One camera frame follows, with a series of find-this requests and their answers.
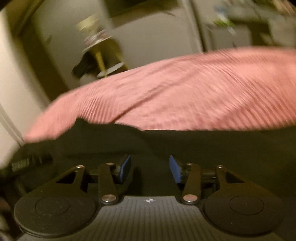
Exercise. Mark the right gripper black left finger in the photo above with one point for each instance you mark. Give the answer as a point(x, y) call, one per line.
point(109, 175)

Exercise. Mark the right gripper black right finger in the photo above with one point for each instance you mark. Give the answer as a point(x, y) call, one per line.
point(187, 176)

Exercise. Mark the black pants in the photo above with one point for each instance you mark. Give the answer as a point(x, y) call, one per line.
point(49, 190)

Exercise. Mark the pink ribbed bed blanket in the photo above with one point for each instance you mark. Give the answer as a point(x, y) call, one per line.
point(251, 88)

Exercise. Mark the dark wooden door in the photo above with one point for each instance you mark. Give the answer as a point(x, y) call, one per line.
point(47, 75)

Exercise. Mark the black clothes pile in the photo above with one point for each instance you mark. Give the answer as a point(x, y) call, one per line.
point(87, 65)

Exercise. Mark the white round side table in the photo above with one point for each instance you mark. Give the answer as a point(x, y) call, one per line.
point(103, 47)

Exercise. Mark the grey dresser with knobs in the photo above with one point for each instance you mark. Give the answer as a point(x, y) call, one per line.
point(232, 24)

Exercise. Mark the black wall television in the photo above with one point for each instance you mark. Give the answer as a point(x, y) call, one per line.
point(116, 8)

